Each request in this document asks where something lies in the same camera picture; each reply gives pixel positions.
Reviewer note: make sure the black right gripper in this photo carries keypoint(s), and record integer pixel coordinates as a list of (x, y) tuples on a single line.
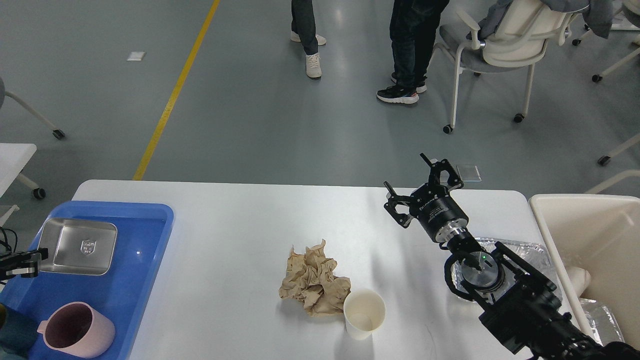
[(440, 214)]

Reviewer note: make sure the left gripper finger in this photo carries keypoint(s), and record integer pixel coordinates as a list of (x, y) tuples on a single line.
[(22, 259), (30, 271)]

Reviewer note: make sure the square stainless steel tray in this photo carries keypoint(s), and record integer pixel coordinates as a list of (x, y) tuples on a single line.
[(78, 246)]

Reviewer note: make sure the pink plastic mug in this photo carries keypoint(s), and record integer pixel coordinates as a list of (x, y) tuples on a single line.
[(77, 329)]

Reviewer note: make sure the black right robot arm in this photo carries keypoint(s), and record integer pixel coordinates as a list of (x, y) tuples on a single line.
[(520, 308)]

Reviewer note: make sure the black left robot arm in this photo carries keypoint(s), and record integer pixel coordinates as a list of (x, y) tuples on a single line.
[(9, 241)]

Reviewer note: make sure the clear floor plate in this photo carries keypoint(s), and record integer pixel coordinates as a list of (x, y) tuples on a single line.
[(469, 173)]

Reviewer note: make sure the aluminium foil tray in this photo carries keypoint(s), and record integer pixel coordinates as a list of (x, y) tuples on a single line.
[(600, 319)]

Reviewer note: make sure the blue plastic tray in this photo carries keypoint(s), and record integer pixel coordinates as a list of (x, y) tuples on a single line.
[(122, 293)]

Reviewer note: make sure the white paper cup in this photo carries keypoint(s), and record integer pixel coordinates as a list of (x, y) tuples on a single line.
[(365, 312)]

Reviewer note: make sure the crumpled brown paper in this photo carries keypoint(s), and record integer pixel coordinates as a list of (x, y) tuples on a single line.
[(310, 280)]

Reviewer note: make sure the cream plastic bin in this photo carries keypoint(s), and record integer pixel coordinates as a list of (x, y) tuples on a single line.
[(599, 233)]

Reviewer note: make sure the person with black sneakers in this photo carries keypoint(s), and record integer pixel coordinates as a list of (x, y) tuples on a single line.
[(413, 30)]

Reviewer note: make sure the white grey office chair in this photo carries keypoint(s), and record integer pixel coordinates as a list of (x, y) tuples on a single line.
[(513, 37)]

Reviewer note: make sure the person with white sneakers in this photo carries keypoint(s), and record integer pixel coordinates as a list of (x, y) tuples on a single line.
[(303, 31)]

